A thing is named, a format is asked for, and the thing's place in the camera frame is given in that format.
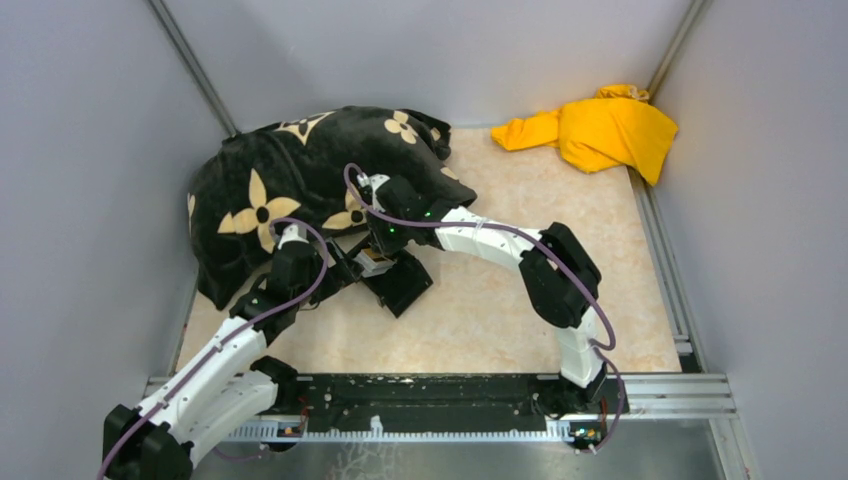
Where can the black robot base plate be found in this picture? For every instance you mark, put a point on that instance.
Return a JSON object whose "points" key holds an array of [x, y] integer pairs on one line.
{"points": [[418, 403]]}

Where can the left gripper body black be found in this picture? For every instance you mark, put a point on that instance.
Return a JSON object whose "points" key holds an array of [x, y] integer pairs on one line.
{"points": [[337, 275]]}

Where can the aluminium front rail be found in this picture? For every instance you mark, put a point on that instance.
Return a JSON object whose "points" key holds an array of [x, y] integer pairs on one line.
{"points": [[679, 396]]}

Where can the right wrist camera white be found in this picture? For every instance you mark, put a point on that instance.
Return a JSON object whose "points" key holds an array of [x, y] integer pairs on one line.
{"points": [[368, 185]]}

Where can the black floral plush pillow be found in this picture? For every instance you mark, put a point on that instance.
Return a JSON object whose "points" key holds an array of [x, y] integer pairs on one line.
{"points": [[295, 169]]}

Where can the white toothed cable strip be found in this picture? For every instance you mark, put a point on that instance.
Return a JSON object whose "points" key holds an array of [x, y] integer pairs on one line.
{"points": [[270, 432]]}

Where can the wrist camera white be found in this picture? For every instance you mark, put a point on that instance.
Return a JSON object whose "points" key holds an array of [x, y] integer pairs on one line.
{"points": [[368, 185], [290, 234]]}

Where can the black card tray box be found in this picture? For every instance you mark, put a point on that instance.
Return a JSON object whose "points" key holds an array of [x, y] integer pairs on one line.
{"points": [[402, 285]]}

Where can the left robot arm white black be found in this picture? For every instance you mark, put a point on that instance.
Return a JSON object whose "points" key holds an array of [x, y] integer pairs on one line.
{"points": [[231, 379]]}

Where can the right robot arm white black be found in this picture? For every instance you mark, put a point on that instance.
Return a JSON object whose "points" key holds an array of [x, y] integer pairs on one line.
{"points": [[561, 280]]}

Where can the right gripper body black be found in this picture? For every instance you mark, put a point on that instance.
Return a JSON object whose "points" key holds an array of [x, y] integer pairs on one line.
{"points": [[390, 238]]}

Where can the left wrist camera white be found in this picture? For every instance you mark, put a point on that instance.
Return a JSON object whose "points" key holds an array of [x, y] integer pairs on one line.
{"points": [[290, 234]]}

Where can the yellow cloth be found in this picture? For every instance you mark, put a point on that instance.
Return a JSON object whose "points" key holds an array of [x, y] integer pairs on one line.
{"points": [[616, 127]]}

